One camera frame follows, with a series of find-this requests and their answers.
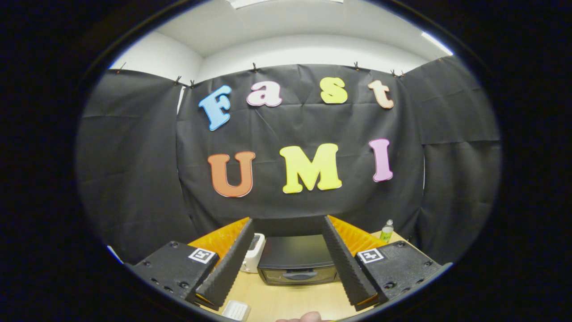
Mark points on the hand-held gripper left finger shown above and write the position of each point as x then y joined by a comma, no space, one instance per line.
225,270

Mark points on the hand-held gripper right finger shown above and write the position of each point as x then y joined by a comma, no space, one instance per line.
344,264

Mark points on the black toaster oven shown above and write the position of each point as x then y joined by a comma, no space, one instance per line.
295,252

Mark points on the white pop-up toaster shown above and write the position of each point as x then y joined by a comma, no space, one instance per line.
254,255

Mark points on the small white tray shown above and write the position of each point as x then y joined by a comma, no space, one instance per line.
236,310

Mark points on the small clear plastic bottle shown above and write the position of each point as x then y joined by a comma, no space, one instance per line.
386,232

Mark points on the row of black clips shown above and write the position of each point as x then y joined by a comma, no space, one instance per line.
254,68

